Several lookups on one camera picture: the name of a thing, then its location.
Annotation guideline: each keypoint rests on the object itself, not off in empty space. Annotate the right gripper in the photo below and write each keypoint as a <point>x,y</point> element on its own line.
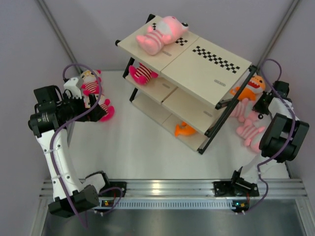
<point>257,107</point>

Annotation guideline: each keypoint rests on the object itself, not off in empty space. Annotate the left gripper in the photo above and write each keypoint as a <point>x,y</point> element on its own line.
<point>95,115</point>

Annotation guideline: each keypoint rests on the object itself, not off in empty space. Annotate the magenta owl plush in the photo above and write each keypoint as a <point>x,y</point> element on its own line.
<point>104,104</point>
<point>90,84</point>

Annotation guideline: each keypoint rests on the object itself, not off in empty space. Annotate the pink striped plush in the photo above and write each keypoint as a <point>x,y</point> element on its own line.
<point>168,30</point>
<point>244,111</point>
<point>251,134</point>

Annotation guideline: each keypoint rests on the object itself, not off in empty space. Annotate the orange shark plush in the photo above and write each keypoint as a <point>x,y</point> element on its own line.
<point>254,87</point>

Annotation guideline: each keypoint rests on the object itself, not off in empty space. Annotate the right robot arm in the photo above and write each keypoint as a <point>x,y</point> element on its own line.
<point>270,128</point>

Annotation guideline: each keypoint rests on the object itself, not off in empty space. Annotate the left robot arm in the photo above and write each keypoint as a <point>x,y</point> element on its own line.
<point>54,112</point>

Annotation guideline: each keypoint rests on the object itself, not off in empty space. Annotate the striped magenta plush on shelf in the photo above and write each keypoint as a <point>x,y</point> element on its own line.
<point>142,74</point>

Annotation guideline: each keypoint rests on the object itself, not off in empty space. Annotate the beige three-tier shelf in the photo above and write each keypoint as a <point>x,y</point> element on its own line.
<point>198,82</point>

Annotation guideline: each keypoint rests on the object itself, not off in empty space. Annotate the orange fish plush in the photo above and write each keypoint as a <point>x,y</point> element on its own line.
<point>184,129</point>

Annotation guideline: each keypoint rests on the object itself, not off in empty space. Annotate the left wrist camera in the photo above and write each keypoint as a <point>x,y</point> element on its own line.
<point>74,85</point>

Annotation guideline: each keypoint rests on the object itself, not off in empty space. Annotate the aluminium rail base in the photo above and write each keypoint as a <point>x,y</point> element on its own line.
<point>278,188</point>

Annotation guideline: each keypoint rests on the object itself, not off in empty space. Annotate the white slotted cable duct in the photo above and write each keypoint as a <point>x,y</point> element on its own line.
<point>168,204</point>

